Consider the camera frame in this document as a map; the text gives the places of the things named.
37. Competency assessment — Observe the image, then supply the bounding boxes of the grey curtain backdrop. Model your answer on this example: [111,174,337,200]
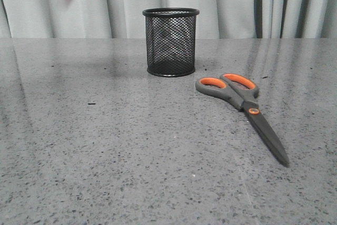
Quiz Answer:
[1,0,336,38]

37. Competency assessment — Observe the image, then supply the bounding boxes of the black mesh pen holder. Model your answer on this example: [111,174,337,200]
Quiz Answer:
[143,7,200,77]

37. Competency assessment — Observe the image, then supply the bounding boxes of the grey orange handled scissors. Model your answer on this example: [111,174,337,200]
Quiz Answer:
[195,73,290,168]

